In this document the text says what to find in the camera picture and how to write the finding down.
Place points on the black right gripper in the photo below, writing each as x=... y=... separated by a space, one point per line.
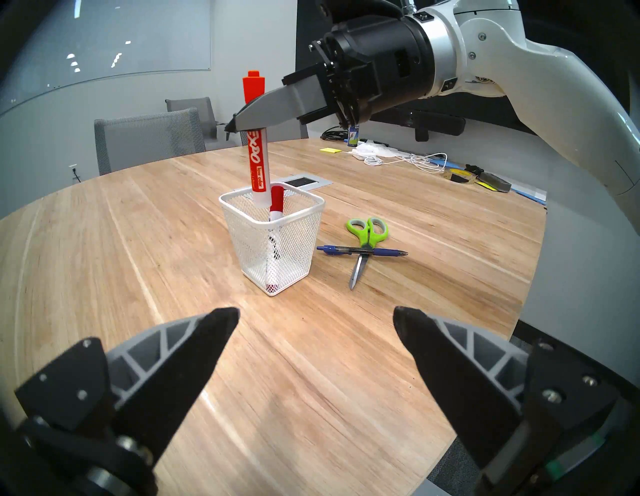
x=380 y=65

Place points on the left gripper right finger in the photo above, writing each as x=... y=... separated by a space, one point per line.
x=475 y=390

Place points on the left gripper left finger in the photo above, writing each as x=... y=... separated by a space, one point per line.
x=165 y=380

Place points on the orange cap white marker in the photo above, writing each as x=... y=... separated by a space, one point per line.
x=257 y=160

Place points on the red cap dotted marker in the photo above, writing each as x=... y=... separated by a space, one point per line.
x=276 y=200

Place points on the blue ballpoint pen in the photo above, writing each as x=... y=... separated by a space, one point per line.
x=340 y=250

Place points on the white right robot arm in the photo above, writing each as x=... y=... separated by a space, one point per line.
x=550 y=80

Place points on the white mesh pen holder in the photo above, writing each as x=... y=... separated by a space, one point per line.
x=295 y=240

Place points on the low grey mesh chair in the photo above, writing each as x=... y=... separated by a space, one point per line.
x=287 y=131

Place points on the yellow sticky note pad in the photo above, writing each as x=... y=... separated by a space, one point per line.
x=331 y=150

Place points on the whiteboard cleaner spray bottle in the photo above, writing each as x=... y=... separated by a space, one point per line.
x=353 y=136

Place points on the grey table power outlet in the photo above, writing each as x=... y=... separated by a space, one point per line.
x=310 y=181

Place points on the grey armrest office chair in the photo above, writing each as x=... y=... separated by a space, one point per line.
x=195 y=107

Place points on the black video sound bar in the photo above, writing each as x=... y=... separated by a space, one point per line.
x=435 y=122

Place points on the wide grey mesh chair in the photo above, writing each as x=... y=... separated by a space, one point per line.
x=145 y=140

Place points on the yellow black tape roll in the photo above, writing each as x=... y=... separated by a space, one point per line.
x=459 y=176

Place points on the white paper sheet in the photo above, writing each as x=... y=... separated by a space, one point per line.
x=530 y=192

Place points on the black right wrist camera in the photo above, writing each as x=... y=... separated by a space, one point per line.
x=360 y=7

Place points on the glass wall board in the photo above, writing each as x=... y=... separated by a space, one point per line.
x=100 y=35

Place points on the large black wall screen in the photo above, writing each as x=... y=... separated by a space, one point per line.
x=575 y=25

